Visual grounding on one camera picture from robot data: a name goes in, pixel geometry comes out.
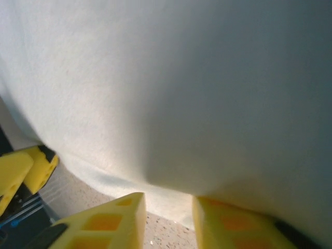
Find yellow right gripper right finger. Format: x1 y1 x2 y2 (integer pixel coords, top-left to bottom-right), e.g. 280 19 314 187
191 196 312 249

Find white printed t-shirt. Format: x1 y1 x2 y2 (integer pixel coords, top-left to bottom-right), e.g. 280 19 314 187
0 0 332 244

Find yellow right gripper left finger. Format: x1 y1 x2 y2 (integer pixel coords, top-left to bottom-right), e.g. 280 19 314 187
38 191 147 249

